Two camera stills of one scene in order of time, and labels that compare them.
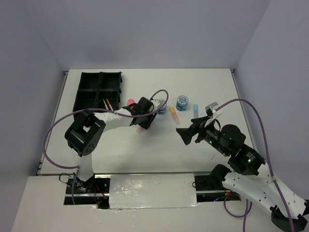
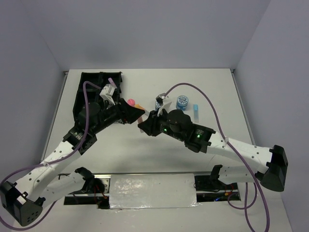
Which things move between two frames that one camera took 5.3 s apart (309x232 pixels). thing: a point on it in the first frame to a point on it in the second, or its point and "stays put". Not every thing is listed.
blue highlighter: [195, 108] stays put
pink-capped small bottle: [130, 101] stays put
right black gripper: [186, 133] to [149, 126]
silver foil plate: [153, 191] stays put
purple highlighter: [140, 130] to [111, 81]
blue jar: [181, 103] stays put
